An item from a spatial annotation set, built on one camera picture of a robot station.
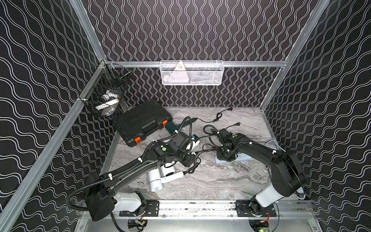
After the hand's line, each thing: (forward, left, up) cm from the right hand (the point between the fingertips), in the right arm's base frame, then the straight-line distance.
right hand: (221, 157), depth 89 cm
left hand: (-6, +18, +14) cm, 23 cm away
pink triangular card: (+40, +26, +33) cm, 57 cm away
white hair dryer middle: (-12, +30, +10) cm, 34 cm away
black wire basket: (+45, +73, +27) cm, 90 cm away
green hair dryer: (+20, +31, +2) cm, 37 cm away
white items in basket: (+17, +61, +31) cm, 71 cm away
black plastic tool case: (+23, +57, +5) cm, 62 cm away
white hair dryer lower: (-16, +37, +1) cm, 41 cm away
